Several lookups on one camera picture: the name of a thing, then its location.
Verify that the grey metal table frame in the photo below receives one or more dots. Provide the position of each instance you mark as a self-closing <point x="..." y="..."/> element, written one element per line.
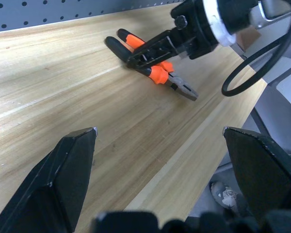
<point x="258" y="121"/>

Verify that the orange and black pliers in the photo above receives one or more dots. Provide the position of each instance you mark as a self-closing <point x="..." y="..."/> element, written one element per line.
<point x="160" y="74"/>

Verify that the brown cardboard box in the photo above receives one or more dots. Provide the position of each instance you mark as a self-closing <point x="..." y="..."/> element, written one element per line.
<point x="248" y="37"/>

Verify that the grey sneaker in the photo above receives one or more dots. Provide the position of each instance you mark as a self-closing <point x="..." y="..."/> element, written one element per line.
<point x="223" y="194"/>

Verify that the grey perforated pegboard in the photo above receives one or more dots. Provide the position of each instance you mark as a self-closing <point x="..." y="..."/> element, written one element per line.
<point x="63" y="9"/>

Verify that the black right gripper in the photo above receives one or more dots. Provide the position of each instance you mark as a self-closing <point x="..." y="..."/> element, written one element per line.
<point x="196" y="31"/>

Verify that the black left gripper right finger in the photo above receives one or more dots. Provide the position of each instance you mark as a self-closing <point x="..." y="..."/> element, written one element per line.
<point x="262" y="174"/>

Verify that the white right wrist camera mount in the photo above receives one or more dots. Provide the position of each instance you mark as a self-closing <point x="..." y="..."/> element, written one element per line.
<point x="220" y="29"/>

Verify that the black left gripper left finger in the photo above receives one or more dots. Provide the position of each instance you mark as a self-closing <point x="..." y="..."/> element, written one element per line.
<point x="51" y="184"/>

